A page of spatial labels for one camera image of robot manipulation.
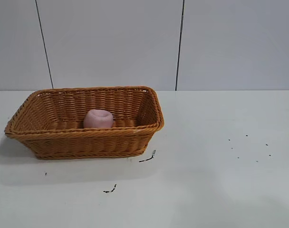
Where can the brown woven wicker basket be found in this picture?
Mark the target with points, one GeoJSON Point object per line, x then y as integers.
{"type": "Point", "coordinates": [87, 142]}

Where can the pink toy peach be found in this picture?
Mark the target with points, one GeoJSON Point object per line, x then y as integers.
{"type": "Point", "coordinates": [98, 119]}

